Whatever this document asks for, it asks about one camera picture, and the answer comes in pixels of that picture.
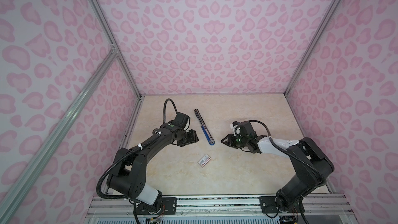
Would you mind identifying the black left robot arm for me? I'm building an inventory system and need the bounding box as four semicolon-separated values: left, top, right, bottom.
97;122;199;208

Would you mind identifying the red white staple box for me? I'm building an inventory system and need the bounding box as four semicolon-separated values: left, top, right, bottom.
198;154;211;168

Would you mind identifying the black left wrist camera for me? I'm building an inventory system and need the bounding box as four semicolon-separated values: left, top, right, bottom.
173;112;190;130

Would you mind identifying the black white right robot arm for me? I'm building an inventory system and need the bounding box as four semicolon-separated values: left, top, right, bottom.
221;134;335;213

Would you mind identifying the aluminium frame corner post left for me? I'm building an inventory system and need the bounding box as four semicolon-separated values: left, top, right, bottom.
88;0;142;99

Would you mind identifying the aluminium frame corner post right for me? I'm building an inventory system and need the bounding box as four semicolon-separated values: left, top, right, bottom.
284;0;343;98

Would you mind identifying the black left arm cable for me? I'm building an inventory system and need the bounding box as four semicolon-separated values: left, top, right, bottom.
95;98;179;200

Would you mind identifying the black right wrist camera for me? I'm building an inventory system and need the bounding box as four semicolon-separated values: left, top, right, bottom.
231;121;257;137

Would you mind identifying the aluminium diagonal frame bar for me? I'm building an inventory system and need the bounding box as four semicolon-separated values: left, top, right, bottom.
1;51;118;224

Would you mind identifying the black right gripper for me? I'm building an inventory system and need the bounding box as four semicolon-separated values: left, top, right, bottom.
220;134;250;149

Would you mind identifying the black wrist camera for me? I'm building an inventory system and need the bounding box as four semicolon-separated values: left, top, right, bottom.
231;121;257;137
173;112;190;130

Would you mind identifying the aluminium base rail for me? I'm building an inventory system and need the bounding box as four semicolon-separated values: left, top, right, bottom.
84;194;358;224

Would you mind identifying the aluminium frame corner post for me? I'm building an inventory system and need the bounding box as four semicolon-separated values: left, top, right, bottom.
88;0;142;99
284;0;343;98

